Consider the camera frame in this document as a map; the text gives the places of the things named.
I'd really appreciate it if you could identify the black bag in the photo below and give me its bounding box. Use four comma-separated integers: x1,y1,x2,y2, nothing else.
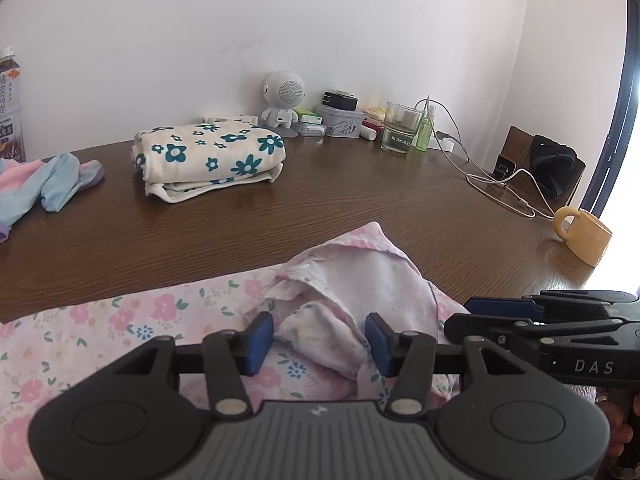
529,135,578,198

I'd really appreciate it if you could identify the pink floral dress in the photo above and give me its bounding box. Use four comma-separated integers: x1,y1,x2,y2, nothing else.
0,220,473,480

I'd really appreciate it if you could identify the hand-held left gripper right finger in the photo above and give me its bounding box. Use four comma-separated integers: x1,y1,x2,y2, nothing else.
365,312,531,420

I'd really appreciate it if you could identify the small green bottle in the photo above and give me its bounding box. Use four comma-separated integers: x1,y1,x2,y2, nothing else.
415,105,436,152

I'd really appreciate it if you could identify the yellow mug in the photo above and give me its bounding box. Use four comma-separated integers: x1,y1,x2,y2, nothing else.
552,206,613,267

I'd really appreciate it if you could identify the black power adapter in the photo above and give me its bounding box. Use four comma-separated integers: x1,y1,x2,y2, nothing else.
322,91,359,112

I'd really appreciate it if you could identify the person's right hand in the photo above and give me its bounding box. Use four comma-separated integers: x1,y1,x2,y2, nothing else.
597,397,640,480

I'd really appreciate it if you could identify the white charging cable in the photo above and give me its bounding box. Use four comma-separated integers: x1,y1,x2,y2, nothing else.
415,95,556,220

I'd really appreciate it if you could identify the pastel blue pink garment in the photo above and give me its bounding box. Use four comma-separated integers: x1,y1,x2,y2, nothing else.
0,152,106,243

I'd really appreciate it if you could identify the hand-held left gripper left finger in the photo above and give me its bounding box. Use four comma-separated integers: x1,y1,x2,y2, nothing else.
112,311,274,420

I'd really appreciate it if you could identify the white robot-shaped speaker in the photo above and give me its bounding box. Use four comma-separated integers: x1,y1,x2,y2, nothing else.
261,71,305,138

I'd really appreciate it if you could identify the white plastic holder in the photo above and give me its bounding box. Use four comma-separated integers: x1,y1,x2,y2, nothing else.
202,115,258,126

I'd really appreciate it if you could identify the glass cup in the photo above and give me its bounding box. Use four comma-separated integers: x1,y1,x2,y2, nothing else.
381,102,425,156

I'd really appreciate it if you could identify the folded cream teal-flowered garment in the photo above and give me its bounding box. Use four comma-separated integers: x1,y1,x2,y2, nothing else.
132,122,287,204

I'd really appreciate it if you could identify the tea bottle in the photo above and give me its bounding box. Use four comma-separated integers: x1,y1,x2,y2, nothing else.
0,46,26,163

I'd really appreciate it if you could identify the black window frame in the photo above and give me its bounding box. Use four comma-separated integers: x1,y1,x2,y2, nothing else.
580,0,640,218

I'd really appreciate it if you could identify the wooden chair back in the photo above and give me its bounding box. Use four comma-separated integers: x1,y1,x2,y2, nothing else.
492,125,587,213

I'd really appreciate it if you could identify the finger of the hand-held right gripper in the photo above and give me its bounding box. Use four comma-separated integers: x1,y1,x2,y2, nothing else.
464,290,640,321
444,313,640,348

